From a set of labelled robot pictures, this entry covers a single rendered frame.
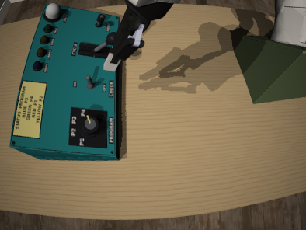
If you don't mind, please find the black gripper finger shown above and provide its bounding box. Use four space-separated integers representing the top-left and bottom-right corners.
104 7 132 65
103 15 144 71

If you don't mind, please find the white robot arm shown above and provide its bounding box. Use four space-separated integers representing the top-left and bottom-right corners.
128 0 306 47

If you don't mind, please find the teal control console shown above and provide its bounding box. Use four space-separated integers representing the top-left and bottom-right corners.
9 3 120 161

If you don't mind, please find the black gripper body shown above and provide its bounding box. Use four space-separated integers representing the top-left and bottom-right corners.
125 0 174 33

